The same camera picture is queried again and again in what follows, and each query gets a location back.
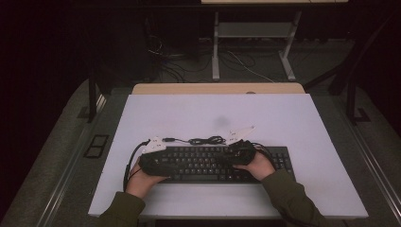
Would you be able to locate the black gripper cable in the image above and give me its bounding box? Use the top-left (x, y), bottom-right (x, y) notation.
top-left (122, 139), bottom-right (151, 194)
top-left (251, 142), bottom-right (272, 159)

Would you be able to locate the black upright stand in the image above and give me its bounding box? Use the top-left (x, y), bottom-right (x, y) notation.
top-left (77, 71), bottom-right (112, 124)

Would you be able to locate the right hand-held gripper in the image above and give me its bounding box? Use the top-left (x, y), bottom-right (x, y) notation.
top-left (226, 125), bottom-right (258, 167)

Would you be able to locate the wooden table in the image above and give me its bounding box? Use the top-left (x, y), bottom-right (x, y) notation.
top-left (131, 82), bottom-right (306, 96)

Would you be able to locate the black keyboard cable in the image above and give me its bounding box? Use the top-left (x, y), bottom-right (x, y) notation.
top-left (162, 135), bottom-right (229, 148)

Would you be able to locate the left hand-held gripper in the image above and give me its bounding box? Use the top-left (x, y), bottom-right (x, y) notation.
top-left (137, 135), bottom-right (178, 178)

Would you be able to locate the black computer keyboard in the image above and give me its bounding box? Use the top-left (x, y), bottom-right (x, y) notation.
top-left (156, 145), bottom-right (297, 185)

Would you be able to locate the white board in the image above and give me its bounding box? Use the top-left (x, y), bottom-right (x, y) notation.
top-left (87, 93), bottom-right (370, 219)

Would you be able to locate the tangle of floor cables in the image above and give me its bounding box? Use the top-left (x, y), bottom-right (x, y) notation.
top-left (146, 33), bottom-right (276, 84)

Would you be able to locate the metal floor rail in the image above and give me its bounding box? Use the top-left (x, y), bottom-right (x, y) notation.
top-left (332, 94), bottom-right (401, 218)
top-left (36, 94), bottom-right (108, 227)

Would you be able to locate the black slanted stand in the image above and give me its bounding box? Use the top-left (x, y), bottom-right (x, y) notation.
top-left (303, 13), bottom-right (398, 126)

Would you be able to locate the person's left hand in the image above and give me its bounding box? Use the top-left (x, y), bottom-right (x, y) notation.
top-left (125, 158), bottom-right (170, 201)

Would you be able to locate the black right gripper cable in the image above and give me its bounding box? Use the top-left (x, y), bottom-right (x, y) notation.
top-left (251, 142), bottom-right (272, 159)

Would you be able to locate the grey metal stand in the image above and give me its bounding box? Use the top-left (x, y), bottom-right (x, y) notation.
top-left (211, 10), bottom-right (304, 82)

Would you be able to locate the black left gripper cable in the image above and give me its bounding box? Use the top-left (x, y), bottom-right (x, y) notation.
top-left (122, 139), bottom-right (151, 194)

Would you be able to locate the person's right hand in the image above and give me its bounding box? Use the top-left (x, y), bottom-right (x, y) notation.
top-left (232, 150), bottom-right (277, 183)

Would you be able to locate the black floor socket plate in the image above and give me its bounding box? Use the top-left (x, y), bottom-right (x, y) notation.
top-left (82, 133), bottom-right (110, 160)

